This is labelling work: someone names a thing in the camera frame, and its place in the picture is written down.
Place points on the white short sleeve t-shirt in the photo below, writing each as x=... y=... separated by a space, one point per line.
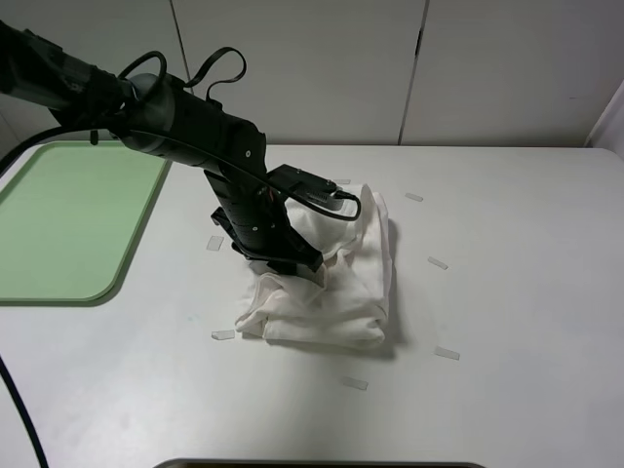
x=346 y=301

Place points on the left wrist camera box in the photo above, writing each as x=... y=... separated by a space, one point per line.
x=314 y=189

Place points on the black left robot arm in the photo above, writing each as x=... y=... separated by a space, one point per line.
x=153 y=114

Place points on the green plastic tray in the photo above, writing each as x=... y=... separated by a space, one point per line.
x=70 y=220

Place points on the clear tape piece left middle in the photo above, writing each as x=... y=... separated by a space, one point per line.
x=214 y=243

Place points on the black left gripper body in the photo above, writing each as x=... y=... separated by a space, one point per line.
x=254 y=218

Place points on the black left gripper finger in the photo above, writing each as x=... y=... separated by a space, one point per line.
x=302 y=254
x=273 y=263

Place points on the clear tape piece front right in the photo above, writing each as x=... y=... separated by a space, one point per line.
x=446 y=353

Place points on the clear tape piece right middle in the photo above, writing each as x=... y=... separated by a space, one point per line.
x=438 y=263

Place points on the clear tape piece front middle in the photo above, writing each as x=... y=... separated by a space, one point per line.
x=354 y=383

